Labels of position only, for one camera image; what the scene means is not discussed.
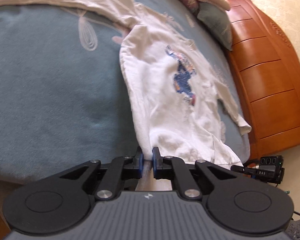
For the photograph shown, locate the white printed sweatshirt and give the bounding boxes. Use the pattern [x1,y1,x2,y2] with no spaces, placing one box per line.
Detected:
[0,0,251,168]

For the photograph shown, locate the wooden headboard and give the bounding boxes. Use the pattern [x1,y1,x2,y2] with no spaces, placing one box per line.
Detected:
[226,0,300,159]

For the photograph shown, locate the blue patterned bed sheet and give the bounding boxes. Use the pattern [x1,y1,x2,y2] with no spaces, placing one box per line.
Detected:
[0,0,249,184]

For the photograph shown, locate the green flower pillow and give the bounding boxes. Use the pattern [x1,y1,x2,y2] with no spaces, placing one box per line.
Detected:
[197,2,232,51]

